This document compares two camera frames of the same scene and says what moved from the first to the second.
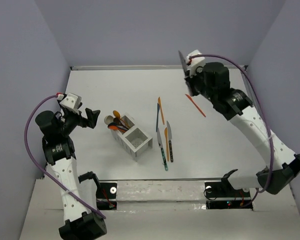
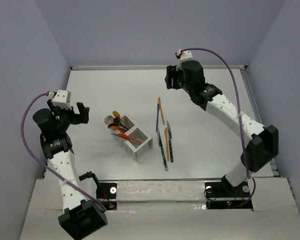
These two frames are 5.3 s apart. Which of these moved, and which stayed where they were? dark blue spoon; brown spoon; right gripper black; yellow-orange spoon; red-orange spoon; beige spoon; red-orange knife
Moved: right gripper black; red-orange knife; brown spoon
Stayed: red-orange spoon; dark blue spoon; yellow-orange spoon; beige spoon
